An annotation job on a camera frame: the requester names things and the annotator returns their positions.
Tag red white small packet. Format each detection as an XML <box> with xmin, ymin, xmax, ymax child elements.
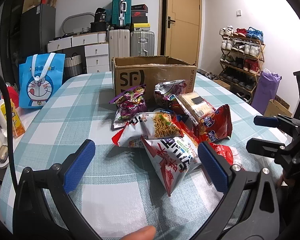
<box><xmin>209</xmin><ymin>142</ymin><xmax>243</xmax><ymax>168</ymax></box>

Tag clear cracker pack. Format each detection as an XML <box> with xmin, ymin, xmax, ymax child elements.
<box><xmin>177</xmin><ymin>92</ymin><xmax>216</xmax><ymax>125</ymax></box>

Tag white red snack bag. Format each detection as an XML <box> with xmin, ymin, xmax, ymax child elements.
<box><xmin>141</xmin><ymin>133</ymin><xmax>202</xmax><ymax>196</ymax></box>

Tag noodle picture snack bag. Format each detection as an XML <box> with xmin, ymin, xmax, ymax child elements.
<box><xmin>111</xmin><ymin>110</ymin><xmax>184</xmax><ymax>148</ymax></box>

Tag purple cartoon snack bag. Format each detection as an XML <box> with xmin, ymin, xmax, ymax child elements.
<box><xmin>109</xmin><ymin>84</ymin><xmax>147</xmax><ymax>129</ymax></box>

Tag person's right hand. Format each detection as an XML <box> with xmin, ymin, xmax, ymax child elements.
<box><xmin>276</xmin><ymin>174</ymin><xmax>290</xmax><ymax>187</ymax></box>

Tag person's left hand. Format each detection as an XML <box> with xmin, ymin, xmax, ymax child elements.
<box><xmin>121</xmin><ymin>225</ymin><xmax>156</xmax><ymax>240</ymax></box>

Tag small cardboard box on floor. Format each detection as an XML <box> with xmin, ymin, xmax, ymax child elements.
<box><xmin>263</xmin><ymin>95</ymin><xmax>292</xmax><ymax>117</ymax></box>

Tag purple plastic bag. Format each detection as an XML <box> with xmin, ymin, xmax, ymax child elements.
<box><xmin>251</xmin><ymin>68</ymin><xmax>282</xmax><ymax>114</ymax></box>

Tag wooden shoe rack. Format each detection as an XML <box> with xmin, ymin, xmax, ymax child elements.
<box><xmin>219</xmin><ymin>35</ymin><xmax>265</xmax><ymax>104</ymax></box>

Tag teal plaid tablecloth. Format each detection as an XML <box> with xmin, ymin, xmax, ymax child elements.
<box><xmin>0</xmin><ymin>71</ymin><xmax>291</xmax><ymax>240</ymax></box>

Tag silver purple snack bag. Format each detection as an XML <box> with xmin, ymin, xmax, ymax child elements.
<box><xmin>154</xmin><ymin>80</ymin><xmax>187</xmax><ymax>108</ymax></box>

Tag wooden door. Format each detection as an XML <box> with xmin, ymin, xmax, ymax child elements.
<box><xmin>157</xmin><ymin>0</ymin><xmax>204</xmax><ymax>66</ymax></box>

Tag blue Doraemon tote bag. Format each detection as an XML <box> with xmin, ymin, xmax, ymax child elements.
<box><xmin>19</xmin><ymin>53</ymin><xmax>65</xmax><ymax>108</ymax></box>

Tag silver suitcase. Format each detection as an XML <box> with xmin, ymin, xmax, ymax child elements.
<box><xmin>130</xmin><ymin>31</ymin><xmax>155</xmax><ymax>56</ymax></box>

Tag SF Express cardboard box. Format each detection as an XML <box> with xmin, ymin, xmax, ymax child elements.
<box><xmin>111</xmin><ymin>56</ymin><xmax>197</xmax><ymax>105</ymax></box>

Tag woven laundry basket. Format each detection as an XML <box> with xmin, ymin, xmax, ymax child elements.
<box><xmin>64</xmin><ymin>55</ymin><xmax>83</xmax><ymax>79</ymax></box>

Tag stacked shoe boxes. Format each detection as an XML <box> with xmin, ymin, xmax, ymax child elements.
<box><xmin>130</xmin><ymin>4</ymin><xmax>151</xmax><ymax>31</ymax></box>

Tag beige suitcase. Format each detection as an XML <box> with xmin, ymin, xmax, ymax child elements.
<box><xmin>108</xmin><ymin>29</ymin><xmax>130</xmax><ymax>65</ymax></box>

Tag white drawer cabinet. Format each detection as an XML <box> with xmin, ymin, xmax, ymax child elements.
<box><xmin>47</xmin><ymin>31</ymin><xmax>110</xmax><ymax>74</ymax></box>

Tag teal suitcase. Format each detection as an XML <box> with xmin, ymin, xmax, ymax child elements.
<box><xmin>111</xmin><ymin>0</ymin><xmax>132</xmax><ymax>29</ymax></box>

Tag black refrigerator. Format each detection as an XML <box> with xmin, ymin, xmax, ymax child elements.
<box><xmin>20</xmin><ymin>4</ymin><xmax>56</xmax><ymax>63</ymax></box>

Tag black cable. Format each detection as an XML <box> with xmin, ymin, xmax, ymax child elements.
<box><xmin>0</xmin><ymin>67</ymin><xmax>19</xmax><ymax>193</ymax></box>

